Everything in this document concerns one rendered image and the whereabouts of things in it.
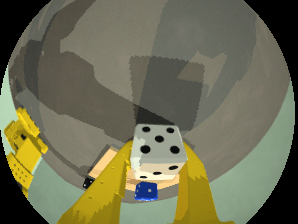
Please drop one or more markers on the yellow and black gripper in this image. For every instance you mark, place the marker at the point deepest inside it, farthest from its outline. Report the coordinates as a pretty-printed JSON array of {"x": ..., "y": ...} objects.
[{"x": 101, "y": 202}]

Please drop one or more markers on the blue die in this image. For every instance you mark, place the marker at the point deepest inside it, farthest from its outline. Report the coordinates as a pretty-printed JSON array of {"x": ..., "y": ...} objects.
[{"x": 146, "y": 191}]

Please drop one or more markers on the black die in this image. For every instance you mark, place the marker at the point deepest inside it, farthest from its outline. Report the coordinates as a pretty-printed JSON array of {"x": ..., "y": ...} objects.
[{"x": 87, "y": 183}]

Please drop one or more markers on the white die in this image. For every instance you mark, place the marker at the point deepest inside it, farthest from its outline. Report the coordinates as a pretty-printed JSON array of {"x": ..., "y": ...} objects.
[{"x": 158, "y": 152}]

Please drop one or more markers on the tan square mat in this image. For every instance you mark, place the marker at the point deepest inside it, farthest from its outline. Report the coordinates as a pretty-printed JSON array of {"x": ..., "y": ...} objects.
[{"x": 131, "y": 181}]

